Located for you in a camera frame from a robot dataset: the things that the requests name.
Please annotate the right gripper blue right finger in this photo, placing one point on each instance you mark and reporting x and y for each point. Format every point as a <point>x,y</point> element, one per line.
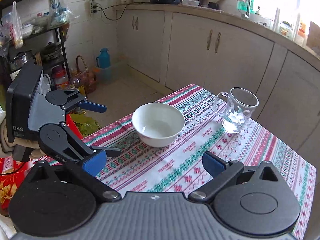
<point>224,174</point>

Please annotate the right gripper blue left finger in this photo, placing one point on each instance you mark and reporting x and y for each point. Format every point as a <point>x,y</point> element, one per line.
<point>85,171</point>

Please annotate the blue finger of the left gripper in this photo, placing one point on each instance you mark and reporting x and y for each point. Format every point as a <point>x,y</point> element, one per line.
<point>92,106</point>
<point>105,152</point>

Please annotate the white bowl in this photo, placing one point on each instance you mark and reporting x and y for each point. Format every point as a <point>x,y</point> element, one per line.
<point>158,124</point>

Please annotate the white kitchen cabinets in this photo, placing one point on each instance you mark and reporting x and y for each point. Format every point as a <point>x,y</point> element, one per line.
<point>177,45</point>

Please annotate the wicker basket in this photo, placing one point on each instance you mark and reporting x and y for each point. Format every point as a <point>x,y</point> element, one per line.
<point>89,77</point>

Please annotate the cooking oil bottle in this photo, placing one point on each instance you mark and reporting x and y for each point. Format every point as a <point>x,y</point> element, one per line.
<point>77,83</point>

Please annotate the blue thermos jug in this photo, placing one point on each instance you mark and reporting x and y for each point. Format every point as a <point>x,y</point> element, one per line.
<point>103,60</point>

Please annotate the patterned red green tablecloth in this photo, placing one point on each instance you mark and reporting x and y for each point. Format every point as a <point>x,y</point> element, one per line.
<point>178,167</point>

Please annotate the clear glass mug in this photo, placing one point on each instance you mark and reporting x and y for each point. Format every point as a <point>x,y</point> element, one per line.
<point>240,105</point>

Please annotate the clear plastic bag hanging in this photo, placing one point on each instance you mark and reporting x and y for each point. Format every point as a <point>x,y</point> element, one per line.
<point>60,14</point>

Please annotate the black metal shelf rack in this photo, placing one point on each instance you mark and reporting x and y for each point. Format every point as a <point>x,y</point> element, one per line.
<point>39,30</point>

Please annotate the wall power strip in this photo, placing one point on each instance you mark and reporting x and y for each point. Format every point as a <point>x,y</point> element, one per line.
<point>93,6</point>

